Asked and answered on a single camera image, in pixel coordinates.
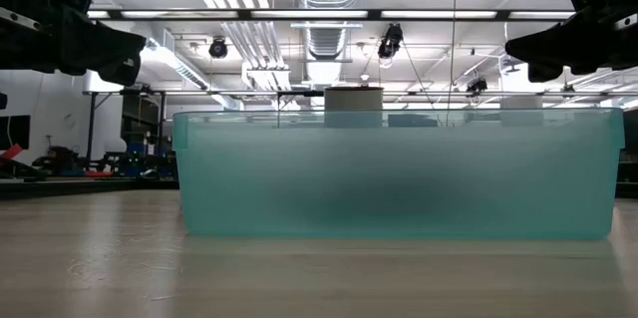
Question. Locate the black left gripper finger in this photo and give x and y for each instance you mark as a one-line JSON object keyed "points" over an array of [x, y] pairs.
{"points": [[122, 75], [99, 44]]}

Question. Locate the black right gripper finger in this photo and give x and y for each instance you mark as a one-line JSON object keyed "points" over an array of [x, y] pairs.
{"points": [[558, 44], [541, 75]]}

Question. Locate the translucent green plastic bin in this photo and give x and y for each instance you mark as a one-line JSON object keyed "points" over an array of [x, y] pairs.
{"points": [[399, 178]]}

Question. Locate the black hanging ceiling device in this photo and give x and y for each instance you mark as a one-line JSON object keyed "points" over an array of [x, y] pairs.
{"points": [[390, 41], [218, 49], [477, 85]]}

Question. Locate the red background object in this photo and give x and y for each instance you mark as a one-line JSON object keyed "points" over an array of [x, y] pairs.
{"points": [[11, 153]]}

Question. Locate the black background rack frame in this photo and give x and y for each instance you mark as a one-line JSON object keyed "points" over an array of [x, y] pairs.
{"points": [[199, 93]]}

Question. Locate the black wall monitor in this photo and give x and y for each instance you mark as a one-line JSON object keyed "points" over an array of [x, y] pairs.
{"points": [[14, 132]]}

